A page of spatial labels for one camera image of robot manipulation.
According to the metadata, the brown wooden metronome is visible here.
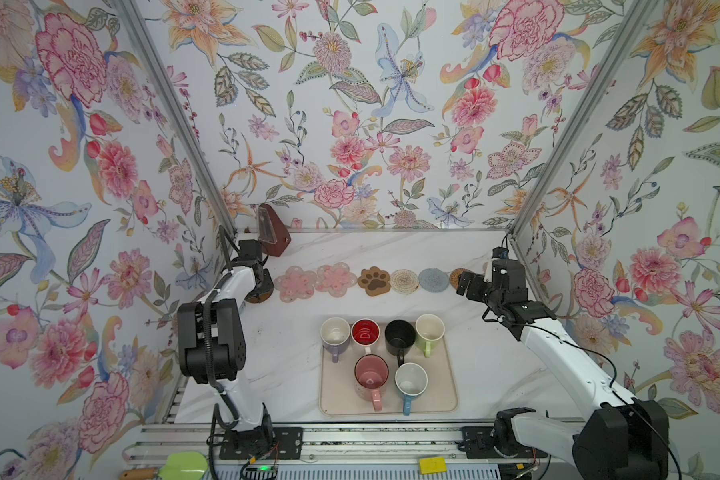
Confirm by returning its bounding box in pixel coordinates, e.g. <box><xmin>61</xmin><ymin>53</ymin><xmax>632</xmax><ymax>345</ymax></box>
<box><xmin>257</xmin><ymin>203</ymin><xmax>291</xmax><ymax>257</ymax></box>

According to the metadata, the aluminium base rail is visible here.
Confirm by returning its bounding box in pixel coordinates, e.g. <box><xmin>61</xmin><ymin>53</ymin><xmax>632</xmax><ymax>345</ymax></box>
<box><xmin>123</xmin><ymin>421</ymin><xmax>578</xmax><ymax>479</ymax></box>

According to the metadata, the green spatula wooden handle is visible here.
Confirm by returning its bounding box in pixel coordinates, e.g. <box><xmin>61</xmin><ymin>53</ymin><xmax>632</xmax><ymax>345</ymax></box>
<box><xmin>118</xmin><ymin>452</ymin><xmax>209</xmax><ymax>480</ymax></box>

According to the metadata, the brown round cork coaster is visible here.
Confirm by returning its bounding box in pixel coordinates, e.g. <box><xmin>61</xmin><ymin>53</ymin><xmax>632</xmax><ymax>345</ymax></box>
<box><xmin>245</xmin><ymin>289</ymin><xmax>273</xmax><ymax>304</ymax></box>

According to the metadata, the woven rattan round coaster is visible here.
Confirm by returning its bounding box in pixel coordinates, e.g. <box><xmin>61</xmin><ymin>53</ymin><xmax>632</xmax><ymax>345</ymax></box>
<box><xmin>449</xmin><ymin>268</ymin><xmax>470</xmax><ymax>290</ymax></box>

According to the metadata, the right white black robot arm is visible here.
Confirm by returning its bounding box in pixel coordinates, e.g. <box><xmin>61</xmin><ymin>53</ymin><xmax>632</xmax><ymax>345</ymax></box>
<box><xmin>456</xmin><ymin>248</ymin><xmax>676</xmax><ymax>479</ymax></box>

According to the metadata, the cream mug pink handle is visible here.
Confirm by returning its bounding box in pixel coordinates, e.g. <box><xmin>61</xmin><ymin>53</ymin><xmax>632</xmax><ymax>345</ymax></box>
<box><xmin>257</xmin><ymin>268</ymin><xmax>274</xmax><ymax>291</ymax></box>

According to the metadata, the purple mug white inside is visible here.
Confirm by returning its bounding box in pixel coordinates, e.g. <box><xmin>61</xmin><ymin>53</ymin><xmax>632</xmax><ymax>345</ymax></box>
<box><xmin>320</xmin><ymin>317</ymin><xmax>351</xmax><ymax>363</ymax></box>

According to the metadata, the red mug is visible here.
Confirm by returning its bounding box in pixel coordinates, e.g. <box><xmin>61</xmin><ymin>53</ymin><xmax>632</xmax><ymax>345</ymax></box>
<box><xmin>350</xmin><ymin>319</ymin><xmax>381</xmax><ymax>356</ymax></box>

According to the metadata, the brown paw print coaster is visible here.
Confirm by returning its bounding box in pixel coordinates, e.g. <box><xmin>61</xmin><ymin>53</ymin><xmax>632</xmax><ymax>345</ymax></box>
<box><xmin>357</xmin><ymin>266</ymin><xmax>391</xmax><ymax>297</ymax></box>

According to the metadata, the light green mug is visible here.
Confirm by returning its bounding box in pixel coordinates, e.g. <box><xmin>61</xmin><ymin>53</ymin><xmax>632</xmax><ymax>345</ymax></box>
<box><xmin>414</xmin><ymin>314</ymin><xmax>446</xmax><ymax>358</ymax></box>

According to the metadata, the yellow sticky label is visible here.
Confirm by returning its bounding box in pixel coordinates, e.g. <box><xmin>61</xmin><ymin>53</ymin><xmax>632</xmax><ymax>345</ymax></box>
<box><xmin>419</xmin><ymin>457</ymin><xmax>447</xmax><ymax>475</ymax></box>

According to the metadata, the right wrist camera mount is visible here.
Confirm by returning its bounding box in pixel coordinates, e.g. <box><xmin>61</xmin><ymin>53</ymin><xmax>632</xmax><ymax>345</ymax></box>
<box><xmin>492</xmin><ymin>246</ymin><xmax>510</xmax><ymax>260</ymax></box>

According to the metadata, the black mug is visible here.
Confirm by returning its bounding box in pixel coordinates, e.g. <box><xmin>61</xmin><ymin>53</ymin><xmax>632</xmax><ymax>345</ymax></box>
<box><xmin>384</xmin><ymin>319</ymin><xmax>416</xmax><ymax>366</ymax></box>

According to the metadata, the pink flower coaster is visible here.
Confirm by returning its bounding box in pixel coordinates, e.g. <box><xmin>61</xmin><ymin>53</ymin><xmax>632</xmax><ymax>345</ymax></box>
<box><xmin>274</xmin><ymin>266</ymin><xmax>317</xmax><ymax>303</ymax></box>
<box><xmin>315</xmin><ymin>262</ymin><xmax>358</xmax><ymax>298</ymax></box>

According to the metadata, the grey-blue woven round coaster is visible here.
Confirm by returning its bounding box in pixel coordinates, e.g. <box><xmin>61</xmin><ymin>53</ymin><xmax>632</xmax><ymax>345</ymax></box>
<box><xmin>418</xmin><ymin>268</ymin><xmax>450</xmax><ymax>293</ymax></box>

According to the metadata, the blue mug white inside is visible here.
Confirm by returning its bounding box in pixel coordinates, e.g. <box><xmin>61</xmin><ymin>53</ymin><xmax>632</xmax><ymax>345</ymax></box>
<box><xmin>394</xmin><ymin>362</ymin><xmax>429</xmax><ymax>416</ymax></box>

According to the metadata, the beige serving tray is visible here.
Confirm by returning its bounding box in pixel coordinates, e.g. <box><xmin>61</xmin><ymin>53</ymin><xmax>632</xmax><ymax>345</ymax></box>
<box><xmin>319</xmin><ymin>322</ymin><xmax>458</xmax><ymax>417</ymax></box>

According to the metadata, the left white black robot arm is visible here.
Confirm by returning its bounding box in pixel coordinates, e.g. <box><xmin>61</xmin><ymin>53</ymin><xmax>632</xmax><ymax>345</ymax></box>
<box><xmin>177</xmin><ymin>229</ymin><xmax>276</xmax><ymax>451</ymax></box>

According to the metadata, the white multicolour zigzag coaster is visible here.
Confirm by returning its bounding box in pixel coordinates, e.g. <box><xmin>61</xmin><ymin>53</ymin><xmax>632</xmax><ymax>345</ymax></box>
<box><xmin>390</xmin><ymin>269</ymin><xmax>420</xmax><ymax>295</ymax></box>

